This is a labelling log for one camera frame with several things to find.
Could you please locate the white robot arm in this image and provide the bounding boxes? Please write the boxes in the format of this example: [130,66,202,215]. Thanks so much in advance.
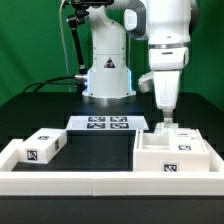
[83,0,198,126]

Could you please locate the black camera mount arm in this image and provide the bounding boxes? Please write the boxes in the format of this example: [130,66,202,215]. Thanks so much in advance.
[67,0,114,89]

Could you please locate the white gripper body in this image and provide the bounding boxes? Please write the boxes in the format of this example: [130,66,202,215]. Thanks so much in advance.
[149,47,189,111]

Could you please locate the white cabinet top block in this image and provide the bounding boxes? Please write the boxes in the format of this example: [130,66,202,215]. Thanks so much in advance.
[17,128,67,164]

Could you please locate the white base tag plate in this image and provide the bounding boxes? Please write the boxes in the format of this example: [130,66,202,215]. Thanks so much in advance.
[66,116,149,131]

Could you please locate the white cabinet body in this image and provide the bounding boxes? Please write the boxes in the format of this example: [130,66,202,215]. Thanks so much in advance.
[133,130,210,172]

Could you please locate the white U-shaped fence frame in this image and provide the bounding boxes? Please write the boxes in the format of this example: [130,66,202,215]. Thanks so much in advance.
[0,139,224,196]

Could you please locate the white hanging cable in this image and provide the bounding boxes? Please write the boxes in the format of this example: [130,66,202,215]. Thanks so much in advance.
[58,0,73,93]

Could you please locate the black cable bundle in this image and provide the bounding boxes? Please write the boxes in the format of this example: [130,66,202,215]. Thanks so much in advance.
[22,76,84,94]

